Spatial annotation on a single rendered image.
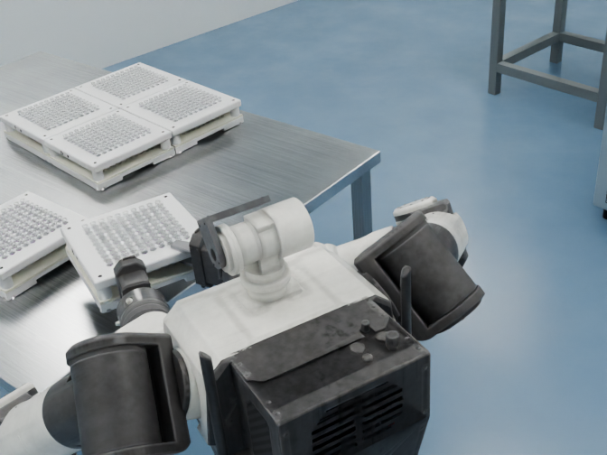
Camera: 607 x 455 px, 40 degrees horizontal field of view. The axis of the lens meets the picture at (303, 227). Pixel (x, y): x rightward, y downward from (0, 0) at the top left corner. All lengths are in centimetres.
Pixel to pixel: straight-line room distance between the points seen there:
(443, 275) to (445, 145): 303
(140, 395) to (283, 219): 26
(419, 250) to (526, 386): 171
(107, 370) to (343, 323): 28
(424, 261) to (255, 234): 25
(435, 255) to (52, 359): 83
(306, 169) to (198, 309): 113
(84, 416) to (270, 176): 123
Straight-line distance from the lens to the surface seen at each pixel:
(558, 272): 327
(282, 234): 98
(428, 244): 111
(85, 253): 166
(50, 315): 176
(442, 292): 111
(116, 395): 96
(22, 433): 112
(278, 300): 103
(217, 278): 156
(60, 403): 103
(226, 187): 207
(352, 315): 100
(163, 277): 162
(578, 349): 294
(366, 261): 110
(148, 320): 136
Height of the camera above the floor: 191
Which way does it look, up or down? 33 degrees down
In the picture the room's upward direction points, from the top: 5 degrees counter-clockwise
